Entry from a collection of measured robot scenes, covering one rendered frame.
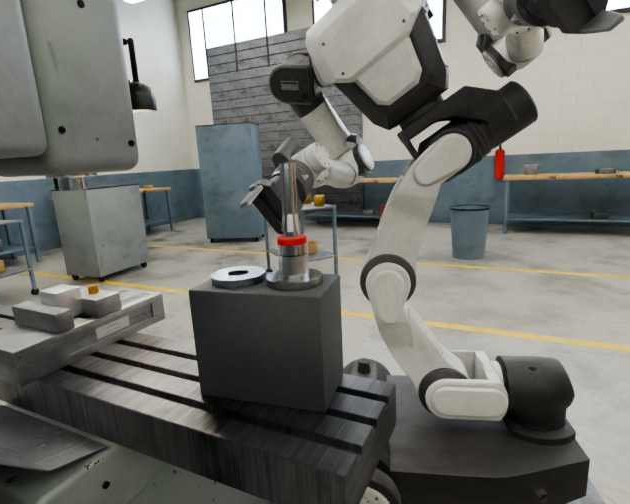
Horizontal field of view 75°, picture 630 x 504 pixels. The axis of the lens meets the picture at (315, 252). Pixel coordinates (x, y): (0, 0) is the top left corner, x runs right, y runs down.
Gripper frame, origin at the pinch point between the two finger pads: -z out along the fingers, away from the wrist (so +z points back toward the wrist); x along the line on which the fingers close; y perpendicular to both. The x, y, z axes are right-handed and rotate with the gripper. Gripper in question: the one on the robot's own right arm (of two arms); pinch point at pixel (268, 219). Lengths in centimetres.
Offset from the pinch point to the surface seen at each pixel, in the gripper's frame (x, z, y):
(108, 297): 4.5, -8.8, -40.3
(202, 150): -2, 501, -379
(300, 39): 42, 810, -251
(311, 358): -14.8, -23.4, 7.1
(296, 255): -2.8, -14.0, 10.0
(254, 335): -8.4, -22.2, 0.2
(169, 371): -10.8, -20.6, -25.9
